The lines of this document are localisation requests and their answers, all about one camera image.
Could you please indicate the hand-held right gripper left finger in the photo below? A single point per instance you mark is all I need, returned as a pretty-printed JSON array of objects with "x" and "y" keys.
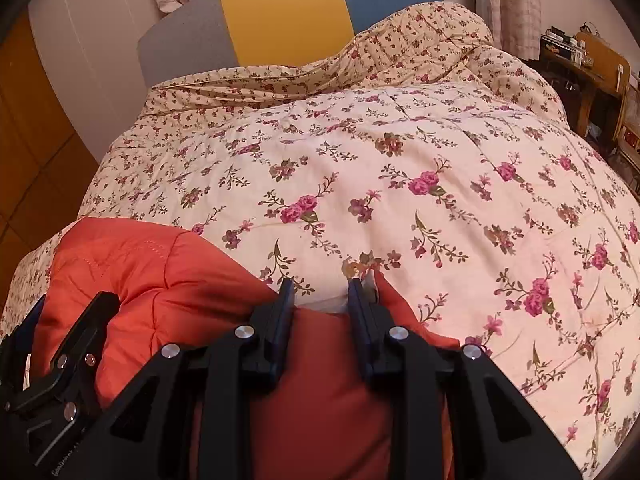
[{"x": 286, "y": 310}]

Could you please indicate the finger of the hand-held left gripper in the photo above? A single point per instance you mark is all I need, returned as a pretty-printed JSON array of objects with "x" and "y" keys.
[
  {"x": 34, "y": 312},
  {"x": 100, "y": 320}
]

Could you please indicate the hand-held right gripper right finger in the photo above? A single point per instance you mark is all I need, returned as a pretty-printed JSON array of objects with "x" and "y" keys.
[{"x": 356, "y": 310}]

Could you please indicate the orange and white duvet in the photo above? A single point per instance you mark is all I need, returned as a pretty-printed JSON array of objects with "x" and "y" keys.
[{"x": 150, "y": 270}]

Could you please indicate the wooden wardrobe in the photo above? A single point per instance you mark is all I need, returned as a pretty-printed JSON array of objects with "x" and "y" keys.
[{"x": 30, "y": 135}]

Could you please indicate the floral quilt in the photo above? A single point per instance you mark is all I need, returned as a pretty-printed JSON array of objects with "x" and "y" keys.
[{"x": 400, "y": 135}]

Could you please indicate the grey yellow blue headboard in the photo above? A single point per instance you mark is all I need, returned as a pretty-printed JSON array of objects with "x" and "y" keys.
[{"x": 280, "y": 25}]

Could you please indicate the wooden desk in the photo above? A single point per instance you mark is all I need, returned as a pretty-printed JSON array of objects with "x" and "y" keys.
[{"x": 595, "y": 80}]

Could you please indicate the dark patterned box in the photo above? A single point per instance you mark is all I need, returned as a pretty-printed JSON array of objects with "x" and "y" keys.
[{"x": 557, "y": 45}]

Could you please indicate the long floral curtain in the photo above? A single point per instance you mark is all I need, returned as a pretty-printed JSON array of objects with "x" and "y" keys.
[{"x": 517, "y": 5}]

